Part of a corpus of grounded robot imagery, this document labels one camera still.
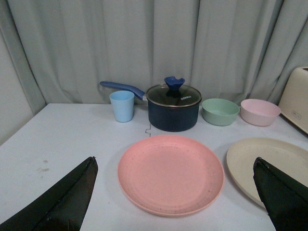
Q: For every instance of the dark blue saucepan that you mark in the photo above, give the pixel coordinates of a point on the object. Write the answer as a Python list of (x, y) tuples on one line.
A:
[(169, 119)]

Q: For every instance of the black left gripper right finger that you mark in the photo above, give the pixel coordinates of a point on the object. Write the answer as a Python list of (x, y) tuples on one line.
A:
[(285, 199)]

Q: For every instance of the light blue cup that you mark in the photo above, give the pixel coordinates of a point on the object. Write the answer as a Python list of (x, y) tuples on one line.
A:
[(122, 102)]

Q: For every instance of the pink plate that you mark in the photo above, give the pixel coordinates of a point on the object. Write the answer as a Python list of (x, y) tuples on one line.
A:
[(170, 176)]

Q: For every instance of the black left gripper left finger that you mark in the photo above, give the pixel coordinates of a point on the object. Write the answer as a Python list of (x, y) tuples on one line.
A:
[(62, 207)]

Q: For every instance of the cream plate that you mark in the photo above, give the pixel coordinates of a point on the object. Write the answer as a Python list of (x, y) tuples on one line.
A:
[(289, 158)]

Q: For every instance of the grey curtain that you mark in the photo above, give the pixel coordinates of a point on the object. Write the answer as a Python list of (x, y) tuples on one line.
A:
[(57, 51)]

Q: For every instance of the glass pot lid blue knob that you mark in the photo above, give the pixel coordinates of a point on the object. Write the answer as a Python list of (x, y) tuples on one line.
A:
[(174, 93)]

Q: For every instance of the green bowl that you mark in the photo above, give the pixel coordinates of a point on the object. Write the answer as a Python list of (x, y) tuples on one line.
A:
[(219, 112)]

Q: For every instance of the pink bowl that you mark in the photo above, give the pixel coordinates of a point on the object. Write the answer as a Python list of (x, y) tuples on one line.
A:
[(259, 112)]

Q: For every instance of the cream toaster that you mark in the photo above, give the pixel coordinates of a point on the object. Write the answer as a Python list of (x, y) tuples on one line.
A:
[(294, 100)]

